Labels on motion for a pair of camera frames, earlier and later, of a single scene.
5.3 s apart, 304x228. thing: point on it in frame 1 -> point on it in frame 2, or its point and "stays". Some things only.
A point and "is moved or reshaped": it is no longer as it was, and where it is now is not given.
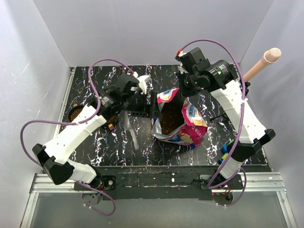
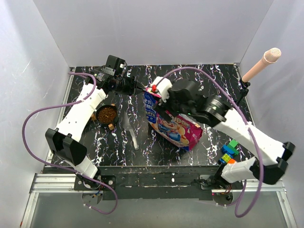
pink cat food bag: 180,123 is moved or reshaped
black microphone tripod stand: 247,84 stays
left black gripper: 155,112 -> 134,86
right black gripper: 184,92 -> 166,105
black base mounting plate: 161,183 stays
